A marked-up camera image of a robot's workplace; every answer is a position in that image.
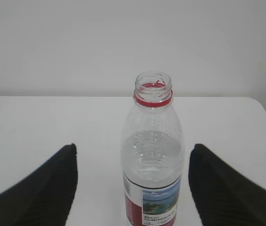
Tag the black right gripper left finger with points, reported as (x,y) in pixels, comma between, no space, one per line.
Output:
(45,197)

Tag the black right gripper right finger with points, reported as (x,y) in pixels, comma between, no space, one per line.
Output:
(222,195)

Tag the clear plastic water bottle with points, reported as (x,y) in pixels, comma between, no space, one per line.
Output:
(152,153)

